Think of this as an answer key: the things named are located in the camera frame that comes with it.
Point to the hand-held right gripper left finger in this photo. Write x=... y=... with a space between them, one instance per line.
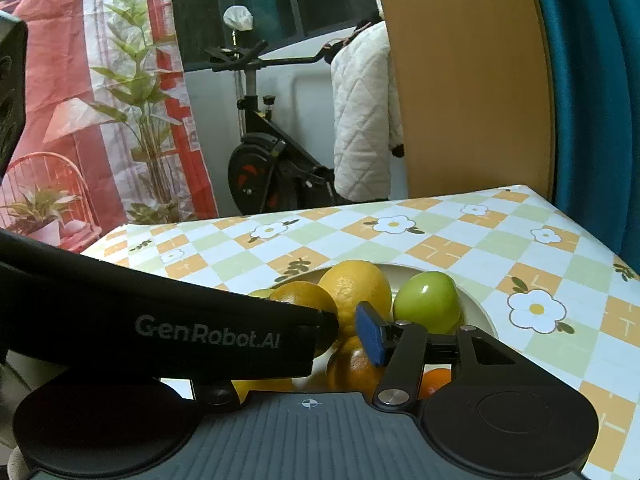
x=215 y=394

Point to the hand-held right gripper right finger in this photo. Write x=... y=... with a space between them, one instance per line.
x=367 y=335

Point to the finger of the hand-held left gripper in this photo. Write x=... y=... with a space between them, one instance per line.
x=327 y=332

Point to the brownish green tangerine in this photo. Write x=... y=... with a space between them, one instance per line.
x=305 y=297
x=350 y=367

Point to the yellow lemon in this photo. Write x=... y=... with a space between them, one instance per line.
x=355 y=285
x=262 y=387

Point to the green mandarin orange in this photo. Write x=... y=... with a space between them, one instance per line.
x=427 y=302

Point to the orange tangerine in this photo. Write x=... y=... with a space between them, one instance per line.
x=436 y=380

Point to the beige round plate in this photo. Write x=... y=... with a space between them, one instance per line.
x=480 y=315

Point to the checked floral tablecloth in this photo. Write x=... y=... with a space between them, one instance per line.
x=450 y=230

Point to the black exercise bike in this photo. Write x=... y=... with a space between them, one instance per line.
x=260 y=160

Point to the white quilted blanket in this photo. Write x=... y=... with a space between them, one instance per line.
x=362 y=125

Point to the printed backdrop cloth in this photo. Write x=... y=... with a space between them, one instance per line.
x=125 y=110

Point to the wooden board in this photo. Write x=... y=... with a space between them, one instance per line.
x=465 y=85

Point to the teal curtain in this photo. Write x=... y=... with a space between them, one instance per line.
x=600 y=110

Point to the dark window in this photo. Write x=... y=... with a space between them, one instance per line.
x=300 y=0

